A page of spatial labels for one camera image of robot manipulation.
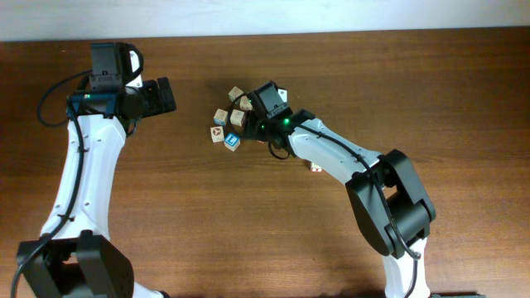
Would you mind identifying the wooden block blue L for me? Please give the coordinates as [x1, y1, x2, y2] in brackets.
[224, 133, 241, 151]

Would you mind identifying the wooden block Z bird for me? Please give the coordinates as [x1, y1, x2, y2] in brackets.
[310, 162, 323, 172]

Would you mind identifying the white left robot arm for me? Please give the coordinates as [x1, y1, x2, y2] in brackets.
[10, 42, 176, 297]

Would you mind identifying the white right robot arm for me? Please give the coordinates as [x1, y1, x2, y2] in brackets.
[243, 110, 436, 297]

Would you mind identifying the wooden block plain top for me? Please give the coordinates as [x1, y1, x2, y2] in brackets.
[239, 96, 253, 111]

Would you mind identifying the wooden block animal drawing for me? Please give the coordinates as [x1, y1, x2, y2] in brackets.
[230, 109, 246, 127]

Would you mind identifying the wooden block green V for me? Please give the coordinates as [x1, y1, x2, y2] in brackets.
[228, 86, 245, 102]

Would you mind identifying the wooden block blue side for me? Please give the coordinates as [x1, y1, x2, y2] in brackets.
[214, 108, 229, 126]

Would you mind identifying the wooden block mushroom A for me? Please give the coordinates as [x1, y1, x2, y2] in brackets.
[210, 126, 224, 142]

